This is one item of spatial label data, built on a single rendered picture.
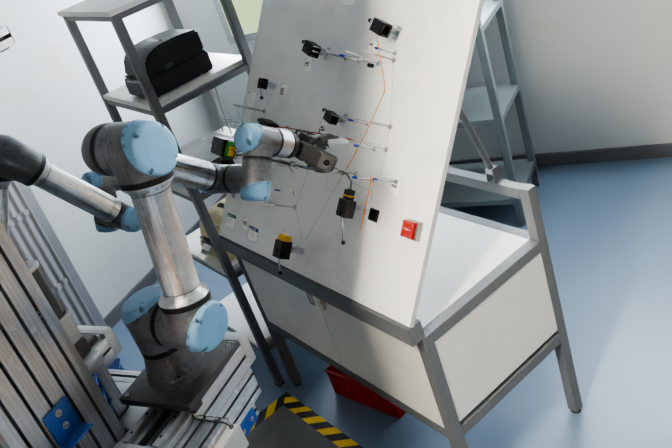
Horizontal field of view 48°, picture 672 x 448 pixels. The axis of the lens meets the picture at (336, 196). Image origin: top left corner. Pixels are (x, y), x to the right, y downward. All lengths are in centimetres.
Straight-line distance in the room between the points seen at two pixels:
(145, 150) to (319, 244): 114
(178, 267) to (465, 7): 113
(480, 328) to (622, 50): 230
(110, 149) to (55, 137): 290
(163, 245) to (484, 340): 124
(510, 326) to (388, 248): 53
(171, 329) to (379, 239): 86
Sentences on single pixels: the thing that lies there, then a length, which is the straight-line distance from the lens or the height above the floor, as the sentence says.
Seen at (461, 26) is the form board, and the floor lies 158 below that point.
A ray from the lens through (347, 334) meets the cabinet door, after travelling 271.
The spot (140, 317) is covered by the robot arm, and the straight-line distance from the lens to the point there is 179.
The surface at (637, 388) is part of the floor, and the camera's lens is 317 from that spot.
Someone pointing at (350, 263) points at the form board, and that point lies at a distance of 244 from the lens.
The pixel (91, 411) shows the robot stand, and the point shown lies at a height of 119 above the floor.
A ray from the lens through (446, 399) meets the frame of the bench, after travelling 246.
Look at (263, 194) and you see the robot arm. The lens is 187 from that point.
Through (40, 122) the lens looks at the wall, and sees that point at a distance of 444.
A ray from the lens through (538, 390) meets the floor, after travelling 321.
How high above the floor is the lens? 222
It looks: 26 degrees down
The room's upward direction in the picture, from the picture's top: 19 degrees counter-clockwise
